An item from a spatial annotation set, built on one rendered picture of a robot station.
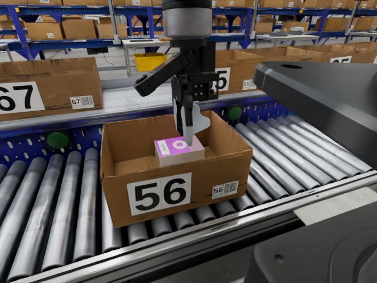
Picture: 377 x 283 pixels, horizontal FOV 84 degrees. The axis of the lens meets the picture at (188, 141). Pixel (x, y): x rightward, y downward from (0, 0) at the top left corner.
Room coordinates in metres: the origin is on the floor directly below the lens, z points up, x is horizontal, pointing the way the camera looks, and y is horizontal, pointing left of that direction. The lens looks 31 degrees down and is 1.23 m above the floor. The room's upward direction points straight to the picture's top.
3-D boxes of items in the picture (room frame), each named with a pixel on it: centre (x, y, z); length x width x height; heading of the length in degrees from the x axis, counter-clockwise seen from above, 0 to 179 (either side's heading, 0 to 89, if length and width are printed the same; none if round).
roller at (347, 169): (0.81, -0.53, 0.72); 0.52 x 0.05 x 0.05; 20
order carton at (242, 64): (1.16, -0.14, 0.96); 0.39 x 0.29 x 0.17; 110
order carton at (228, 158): (0.55, 0.05, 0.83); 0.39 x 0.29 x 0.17; 108
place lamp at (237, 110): (0.96, -0.23, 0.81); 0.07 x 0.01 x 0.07; 110
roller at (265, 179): (0.70, -0.22, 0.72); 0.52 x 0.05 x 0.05; 20
